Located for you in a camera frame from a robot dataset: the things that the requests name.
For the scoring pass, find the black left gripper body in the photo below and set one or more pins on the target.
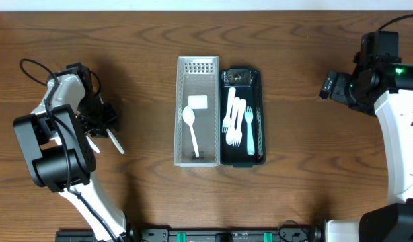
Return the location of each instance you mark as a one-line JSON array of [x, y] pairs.
[[101, 118]]

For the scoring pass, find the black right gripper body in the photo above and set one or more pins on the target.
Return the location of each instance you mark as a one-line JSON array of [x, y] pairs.
[[341, 89]]

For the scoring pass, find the white plastic spoon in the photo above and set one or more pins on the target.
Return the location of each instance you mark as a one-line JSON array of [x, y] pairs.
[[189, 118], [92, 145], [230, 135], [115, 141]]

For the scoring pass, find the clear plastic perforated basket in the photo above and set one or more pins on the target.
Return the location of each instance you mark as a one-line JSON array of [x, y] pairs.
[[198, 75]]

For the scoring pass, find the pale green plastic fork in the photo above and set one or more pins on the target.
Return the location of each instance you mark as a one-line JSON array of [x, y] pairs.
[[250, 139]]

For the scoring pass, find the white plastic fork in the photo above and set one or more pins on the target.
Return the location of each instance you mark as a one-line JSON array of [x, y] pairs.
[[240, 113], [227, 119]]

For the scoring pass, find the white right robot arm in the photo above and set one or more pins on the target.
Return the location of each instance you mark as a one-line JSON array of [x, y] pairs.
[[385, 92]]

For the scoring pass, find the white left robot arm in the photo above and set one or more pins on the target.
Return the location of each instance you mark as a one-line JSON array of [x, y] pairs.
[[56, 142]]

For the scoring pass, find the white label sticker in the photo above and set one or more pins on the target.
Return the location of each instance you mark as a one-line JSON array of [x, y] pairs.
[[198, 102]]

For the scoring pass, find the black plastic perforated basket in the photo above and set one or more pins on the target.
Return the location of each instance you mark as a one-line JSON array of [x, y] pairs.
[[248, 84]]

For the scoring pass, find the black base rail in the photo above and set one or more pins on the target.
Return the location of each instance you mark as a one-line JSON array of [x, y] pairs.
[[288, 231]]

